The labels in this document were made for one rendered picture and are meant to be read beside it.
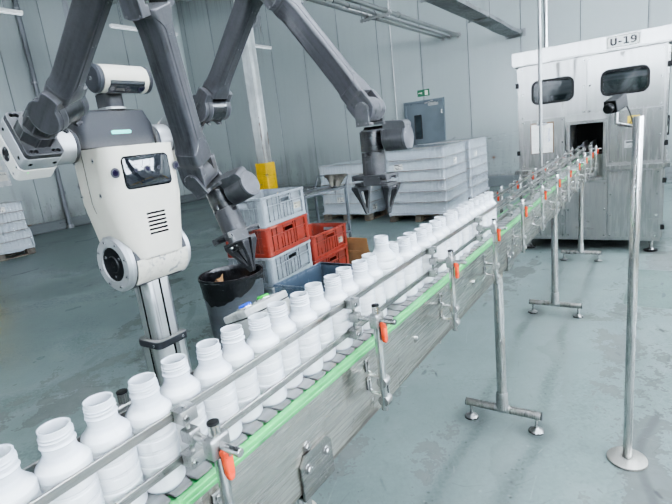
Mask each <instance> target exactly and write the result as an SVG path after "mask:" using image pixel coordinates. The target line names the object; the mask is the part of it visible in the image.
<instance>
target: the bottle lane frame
mask: <svg viewBox="0 0 672 504"><path fill-rule="evenodd" d="M551 189H552V191H551V192H547V200H545V197H544V216H545V217H546V219H545V220H544V224H545V225H546V224H547V223H548V221H549V220H550V219H551V218H552V217H553V216H554V215H555V214H556V212H555V210H550V209H549V204H550V208H551V209H556V205H555V203H550V202H549V196H550V201H551V202H556V185H554V186H553V187H552V188H551ZM532 205H534V206H533V207H528V217H525V235H526V236H527V239H526V240H525V245H528V244H529V243H530V241H531V240H532V239H533V238H534V237H535V236H536V235H537V234H538V233H539V231H540V230H541V228H540V226H535V225H534V223H533V219H534V218H535V217H534V216H533V210H534V211H535V216H541V197H540V198H539V199H538V200H537V201H535V202H534V203H533V204H532ZM535 224H541V220H540V218H535ZM506 226H507V230H501V241H498V240H497V254H498V263H500V267H499V274H500V275H501V274H502V273H503V271H504V270H505V269H506V268H507V251H508V250H509V249H510V248H511V247H513V252H514V259H515V258H516V257H517V256H518V255H519V254H520V253H521V249H520V247H515V246H514V245H513V240H512V239H513V238H514V239H515V245H521V240H520V237H514V236H513V235H512V229H513V228H514V230H515V231H514V234H515V235H516V236H521V214H519V215H518V216H517V217H516V218H515V219H513V220H512V221H511V222H509V224H507V225H506ZM483 254H485V256H486V262H487V263H493V243H492V238H490V239H489V240H488V241H487V242H485V243H484V244H483V245H482V246H481V247H479V248H478V249H477V250H476V251H475V252H473V253H472V254H471V255H470V256H469V257H467V258H466V259H465V260H467V264H466V265H465V264H460V266H459V278H455V289H456V304H458V305H459V307H460V309H459V311H458V318H459V319H461V318H462V317H463V316H464V315H465V314H466V312H467V311H468V310H469V309H470V308H471V307H472V306H473V305H474V304H475V302H476V301H477V300H478V299H479V298H480V297H481V296H482V295H483V294H484V293H485V291H486V290H487V289H488V288H489V287H490V286H491V285H492V284H493V283H494V280H493V279H492V277H493V276H486V275H485V274H484V270H483V266H484V265H486V264H485V263H483ZM486 273H487V274H494V270H493V268H492V265H486ZM440 292H442V295H443V297H442V302H443V303H444V304H451V300H450V283H449V273H447V275H446V276H444V277H442V279H441V280H439V281H438V282H437V283H436V284H434V285H433V286H432V287H431V288H430V289H428V290H427V291H426V292H425V293H423V294H422V295H421V296H420V297H418V299H416V300H415V301H414V302H412V304H410V305H409V306H408V307H406V309H404V310H403V311H402V312H400V313H399V314H398V315H397V316H396V317H393V319H396V320H397V324H396V325H390V324H388V326H387V332H388V342H387V343H384V342H383V341H382V342H383V352H384V362H385V373H386V374H388V375H389V376H390V378H391V382H390V383H389V390H390V393H391V395H393V394H394V392H395V391H396V390H397V389H398V388H399V387H400V386H401V385H402V384H403V382H404V381H405V380H406V379H407V378H408V377H409V376H410V375H411V374H412V372H413V371H414V370H415V369H416V368H417V367H418V366H419V365H420V364H421V362H422V361H423V360H424V359H425V358H426V357H427V356H428V355H429V354H430V352H431V351H432V350H433V349H434V348H435V347H436V346H437V345H438V344H439V342H440V341H441V340H442V339H443V338H444V337H445V336H446V335H447V334H448V332H449V331H450V330H451V329H452V326H451V325H450V321H449V320H444V319H443V318H442V317H440V307H441V306H442V304H441V303H440V304H439V293H440ZM371 336H372V337H370V338H369V339H368V340H367V341H363V344H362V345H361V346H359V347H358V348H355V351H353V352H352V353H351V354H350V355H348V356H347V355H345V356H346V358H345V359H344V360H342V361H341V362H340V363H336V366H335V367H334V368H333V369H332V370H330V371H329V372H327V371H325V372H326V374H325V375H324V376H323V377H322V378H321V379H319V380H314V381H315V384H313V385H312V386H311V387H310V388H308V389H307V390H303V393H302V394H301V395H300V396H299V397H298V398H296V399H295V400H290V401H291V403H290V404H289V405H288V406H287V407H285V408H284V409H283V410H282V411H278V410H275V411H277V415H276V416H274V417H273V418H272V419H271V420H270V421H268V422H261V423H263V426H262V427H261V428H260V429H259V430H258V431H256V432H255V433H254V434H253V435H247V434H244V435H246V436H247V440H245V441H244V442H243V443H242V444H241V445H239V446H238V447H241V448H243V449H244V454H243V456H242V457H241V458H238V457H235V456H233V459H234V466H235V478H234V480H230V481H231V486H232V492H233V497H234V502H235V504H294V503H295V502H296V501H297V500H298V499H299V498H300V497H301V496H302V495H303V492H302V486H301V479H300V472H299V466H300V463H301V459H302V456H303V455H304V454H305V453H306V452H307V451H308V450H310V449H311V447H312V446H313V445H314V444H315V443H316V442H317V441H318V440H319V439H320V438H321V437H322V436H323V435H326V436H328V437H329V438H331V443H332V451H333V458H334V459H335V458H336V457H337V456H338V455H339V453H340V452H341V451H342V450H343V449H344V448H345V447H346V446H347V445H348V443H349V442H350V441H351V440H352V439H353V438H354V437H355V436H356V435H357V433H358V432H359V431H360V430H361V429H362V428H363V427H364V426H365V425H366V424H367V422H368V421H369V420H370V419H371V418H372V417H373V416H374V415H375V414H376V412H377V411H378V410H379V409H380V408H381V405H380V404H379V402H378V398H379V397H380V395H376V394H372V393H371V392H370V390H367V385H366V378H367V377H368V376H369V374H368V372H365V367H364V360H365V359H366V358H367V357H369V361H370V371H371V372H372V373H374V374H378V367H377V357H376V347H375V338H374V335H371ZM209 463H210V464H212V468H211V469H210V470H209V471H208V472H207V473H205V474H204V475H203V476H202V477H200V478H199V479H197V480H196V479H192V478H189V479H190V480H191V481H192V485H191V486H190V487H188V488H187V489H186V490H185V491H184V492H182V493H181V494H180V495H179V496H177V497H173V496H169V495H167V497H169V498H170V503H169V504H212V499H211V495H212V494H213V493H214V492H215V491H216V490H218V489H219V484H218V479H217V474H216V469H215V464H214V463H212V462H209Z"/></svg>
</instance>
